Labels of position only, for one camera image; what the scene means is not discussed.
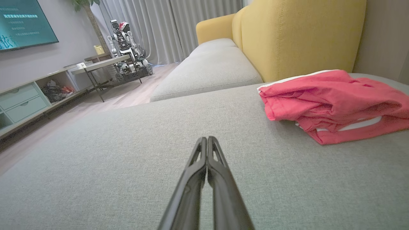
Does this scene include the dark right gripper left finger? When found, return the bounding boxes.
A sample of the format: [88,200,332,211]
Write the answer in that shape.
[158,136,208,230]

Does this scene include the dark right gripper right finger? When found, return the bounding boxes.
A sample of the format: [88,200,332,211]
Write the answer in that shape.
[207,136,255,230]

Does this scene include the red white-trimmed sports jersey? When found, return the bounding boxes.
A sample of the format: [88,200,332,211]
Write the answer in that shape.
[257,69,409,145]

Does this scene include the grey sofa seat cushion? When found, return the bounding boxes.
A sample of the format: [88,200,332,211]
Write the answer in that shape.
[150,47,263,102]
[188,38,239,58]

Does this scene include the white wheeled background robot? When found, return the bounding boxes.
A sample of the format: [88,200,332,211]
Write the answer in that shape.
[107,19,154,83]

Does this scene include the white coffee table black legs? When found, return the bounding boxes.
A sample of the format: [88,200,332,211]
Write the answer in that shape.
[71,54,143,103]

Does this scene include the dark wooden side table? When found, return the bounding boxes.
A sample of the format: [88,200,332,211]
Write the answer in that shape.
[84,52,112,63]

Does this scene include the grey pleated curtain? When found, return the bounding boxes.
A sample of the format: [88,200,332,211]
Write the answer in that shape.
[91,0,245,66]

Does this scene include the small yellow sofa backrest cushion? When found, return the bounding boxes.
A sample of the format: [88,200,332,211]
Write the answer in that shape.
[196,13,237,45]

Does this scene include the long low television cabinet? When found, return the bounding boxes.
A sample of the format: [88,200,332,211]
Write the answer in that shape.
[0,62,94,138]

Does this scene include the tall indoor plant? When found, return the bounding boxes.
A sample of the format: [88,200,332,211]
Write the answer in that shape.
[71,0,111,54]

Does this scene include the black tangled cable bundle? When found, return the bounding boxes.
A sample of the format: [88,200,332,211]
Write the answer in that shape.
[41,80,76,103]

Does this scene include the wall-mounted television screen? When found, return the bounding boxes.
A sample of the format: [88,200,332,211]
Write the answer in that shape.
[0,0,60,52]

